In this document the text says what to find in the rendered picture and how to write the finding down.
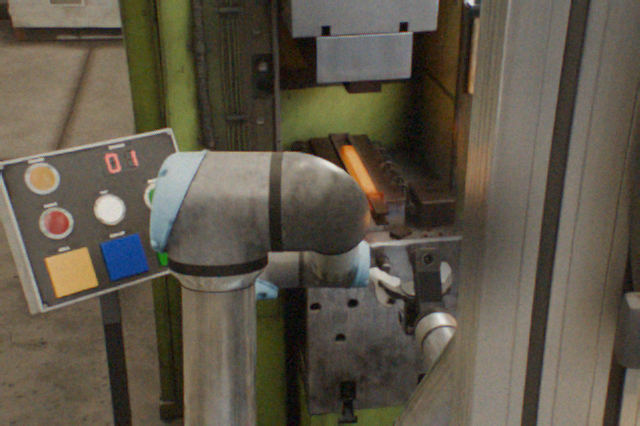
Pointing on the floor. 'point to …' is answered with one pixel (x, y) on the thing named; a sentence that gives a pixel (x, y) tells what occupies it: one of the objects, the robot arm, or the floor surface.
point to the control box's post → (112, 323)
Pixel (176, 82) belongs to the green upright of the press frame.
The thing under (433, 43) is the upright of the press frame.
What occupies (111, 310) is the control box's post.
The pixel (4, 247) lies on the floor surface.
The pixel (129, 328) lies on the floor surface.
